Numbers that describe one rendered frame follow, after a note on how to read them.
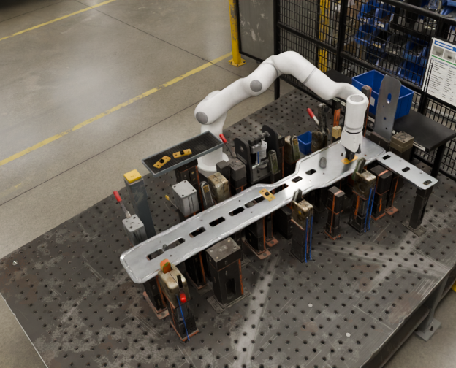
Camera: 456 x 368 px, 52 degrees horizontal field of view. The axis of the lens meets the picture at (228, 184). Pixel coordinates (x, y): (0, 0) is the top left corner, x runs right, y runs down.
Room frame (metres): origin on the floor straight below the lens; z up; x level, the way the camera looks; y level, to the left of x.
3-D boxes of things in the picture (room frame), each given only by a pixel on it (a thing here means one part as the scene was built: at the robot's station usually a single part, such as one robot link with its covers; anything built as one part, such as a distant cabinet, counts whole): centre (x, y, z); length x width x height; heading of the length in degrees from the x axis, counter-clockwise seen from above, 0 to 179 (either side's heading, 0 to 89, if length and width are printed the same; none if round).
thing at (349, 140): (1.75, -0.60, 1.14); 0.10 x 0.07 x 0.11; 30
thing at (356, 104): (1.75, -0.60, 1.28); 0.09 x 0.08 x 0.13; 149
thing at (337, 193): (1.55, -0.49, 0.84); 0.11 x 0.08 x 0.29; 30
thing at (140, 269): (1.54, -0.16, 1.00); 1.38 x 0.22 x 0.02; 120
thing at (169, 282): (1.11, 0.24, 0.88); 0.15 x 0.11 x 0.36; 30
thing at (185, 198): (1.54, 0.19, 0.90); 0.13 x 0.10 x 0.41; 30
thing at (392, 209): (1.69, -0.81, 0.84); 0.11 x 0.06 x 0.29; 30
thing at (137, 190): (1.61, 0.42, 0.92); 0.08 x 0.08 x 0.44; 30
